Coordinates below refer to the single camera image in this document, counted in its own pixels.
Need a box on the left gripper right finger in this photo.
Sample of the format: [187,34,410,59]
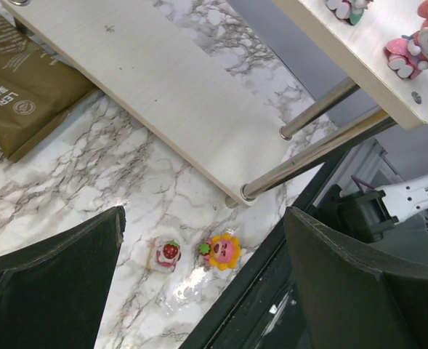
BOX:
[284,206,428,348]

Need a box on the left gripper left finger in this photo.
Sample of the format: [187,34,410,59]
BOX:
[0,206,126,348]

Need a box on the red strawberry cake toy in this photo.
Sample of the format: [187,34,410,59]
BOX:
[145,236,181,273]

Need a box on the pink toy orange plate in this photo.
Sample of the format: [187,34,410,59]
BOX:
[198,233,241,270]

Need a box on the pink bear toy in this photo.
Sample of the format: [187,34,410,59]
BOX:
[384,1,428,79]

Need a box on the pink mushroom toy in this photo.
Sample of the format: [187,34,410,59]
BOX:
[326,0,372,25]

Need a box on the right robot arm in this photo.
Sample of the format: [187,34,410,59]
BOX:
[327,174,428,243]

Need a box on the white metal shelf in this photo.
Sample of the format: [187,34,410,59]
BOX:
[4,1,428,206]

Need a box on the brown snack bag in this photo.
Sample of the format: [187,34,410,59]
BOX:
[0,15,97,162]

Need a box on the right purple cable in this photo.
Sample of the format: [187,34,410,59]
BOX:
[350,174,376,190]

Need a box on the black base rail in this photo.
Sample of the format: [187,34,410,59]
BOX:
[190,159,345,349]

